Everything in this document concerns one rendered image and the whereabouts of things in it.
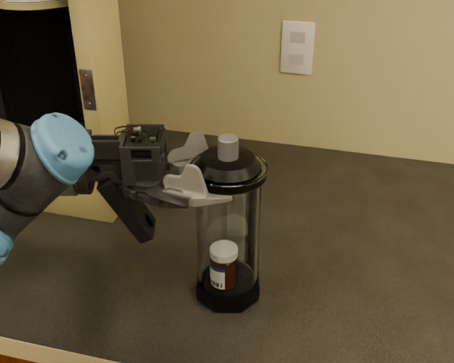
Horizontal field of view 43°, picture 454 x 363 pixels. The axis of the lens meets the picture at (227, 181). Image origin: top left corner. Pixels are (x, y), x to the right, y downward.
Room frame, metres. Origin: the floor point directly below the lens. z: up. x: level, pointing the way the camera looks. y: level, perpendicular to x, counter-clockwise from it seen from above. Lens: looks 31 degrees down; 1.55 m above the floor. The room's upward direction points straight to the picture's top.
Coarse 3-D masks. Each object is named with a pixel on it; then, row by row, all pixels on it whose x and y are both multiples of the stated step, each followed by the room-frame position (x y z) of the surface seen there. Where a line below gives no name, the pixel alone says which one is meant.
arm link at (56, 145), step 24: (0, 120) 0.54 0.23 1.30; (48, 120) 0.56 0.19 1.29; (72, 120) 0.59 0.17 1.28; (0, 144) 0.51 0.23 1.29; (24, 144) 0.53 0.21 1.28; (48, 144) 0.53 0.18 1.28; (72, 144) 0.55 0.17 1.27; (0, 168) 0.50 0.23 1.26; (24, 168) 0.52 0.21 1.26; (48, 168) 0.53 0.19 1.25; (72, 168) 0.53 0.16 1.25; (0, 192) 0.54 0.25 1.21; (24, 192) 0.53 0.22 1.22; (48, 192) 0.54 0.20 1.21
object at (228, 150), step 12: (228, 144) 0.67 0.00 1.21; (204, 156) 0.69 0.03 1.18; (216, 156) 0.69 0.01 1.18; (228, 156) 0.67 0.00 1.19; (240, 156) 0.69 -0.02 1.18; (252, 156) 0.69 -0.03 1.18; (204, 168) 0.66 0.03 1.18; (216, 168) 0.65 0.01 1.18; (228, 168) 0.65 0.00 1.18; (240, 168) 0.65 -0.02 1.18; (252, 168) 0.66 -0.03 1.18; (216, 180) 0.64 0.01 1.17; (228, 180) 0.64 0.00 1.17; (240, 180) 0.64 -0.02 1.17
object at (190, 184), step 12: (192, 168) 0.63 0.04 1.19; (168, 180) 0.65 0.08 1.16; (180, 180) 0.64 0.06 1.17; (192, 180) 0.63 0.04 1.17; (204, 180) 0.63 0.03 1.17; (168, 192) 0.64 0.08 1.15; (180, 192) 0.64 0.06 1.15; (192, 192) 0.63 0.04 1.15; (204, 192) 0.63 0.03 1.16; (192, 204) 0.63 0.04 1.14; (204, 204) 0.62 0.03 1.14; (216, 204) 0.63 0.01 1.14
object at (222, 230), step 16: (192, 160) 0.70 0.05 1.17; (256, 176) 0.66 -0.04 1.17; (256, 192) 0.66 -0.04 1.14; (208, 208) 0.65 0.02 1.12; (224, 208) 0.64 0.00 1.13; (240, 208) 0.64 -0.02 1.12; (256, 208) 0.66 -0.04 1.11; (208, 224) 0.65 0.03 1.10; (224, 224) 0.64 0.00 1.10; (240, 224) 0.64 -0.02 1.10; (256, 224) 0.66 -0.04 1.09; (208, 240) 0.65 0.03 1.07; (224, 240) 0.64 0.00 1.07; (240, 240) 0.64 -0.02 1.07; (256, 240) 0.66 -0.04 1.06; (208, 256) 0.65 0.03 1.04; (224, 256) 0.64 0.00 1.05; (240, 256) 0.64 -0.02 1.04; (256, 256) 0.66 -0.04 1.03; (208, 272) 0.65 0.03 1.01; (224, 272) 0.64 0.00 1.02; (240, 272) 0.64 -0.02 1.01; (256, 272) 0.67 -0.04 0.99; (208, 288) 0.65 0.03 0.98; (224, 288) 0.64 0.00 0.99; (240, 288) 0.64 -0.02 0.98
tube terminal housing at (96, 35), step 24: (72, 0) 0.88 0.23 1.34; (96, 0) 0.90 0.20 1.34; (72, 24) 0.88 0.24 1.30; (96, 24) 0.90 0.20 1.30; (96, 48) 0.89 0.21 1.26; (120, 48) 0.97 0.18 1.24; (96, 72) 0.88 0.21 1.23; (120, 72) 0.96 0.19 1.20; (96, 96) 0.87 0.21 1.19; (120, 96) 0.95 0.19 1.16; (96, 120) 0.87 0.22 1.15; (120, 120) 0.94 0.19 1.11; (96, 192) 0.88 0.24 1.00; (72, 216) 0.89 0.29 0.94; (96, 216) 0.88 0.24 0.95
